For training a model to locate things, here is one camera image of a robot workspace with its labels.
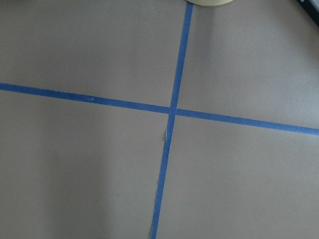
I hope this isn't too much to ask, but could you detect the wooden mug tree stand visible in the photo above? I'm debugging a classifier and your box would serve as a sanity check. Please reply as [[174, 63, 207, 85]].
[[187, 0, 233, 7]]

